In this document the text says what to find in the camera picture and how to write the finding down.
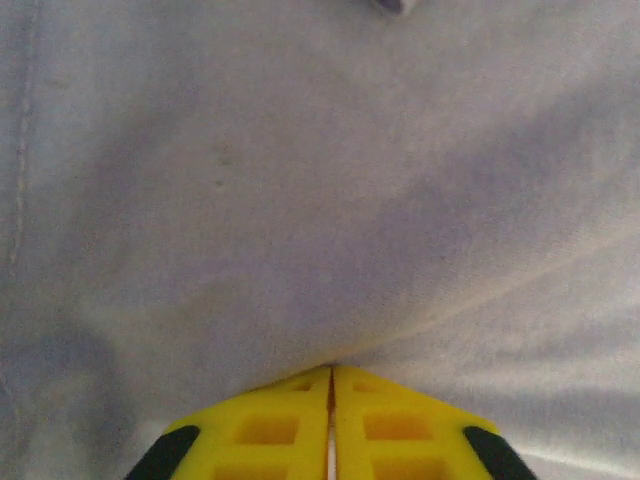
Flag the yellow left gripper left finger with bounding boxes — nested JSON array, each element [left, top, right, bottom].
[[124, 367, 333, 480]]

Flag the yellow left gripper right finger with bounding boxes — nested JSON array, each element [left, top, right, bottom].
[[332, 366, 539, 480]]

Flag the pink shorts with drawstring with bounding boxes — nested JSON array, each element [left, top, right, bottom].
[[0, 0, 640, 480]]

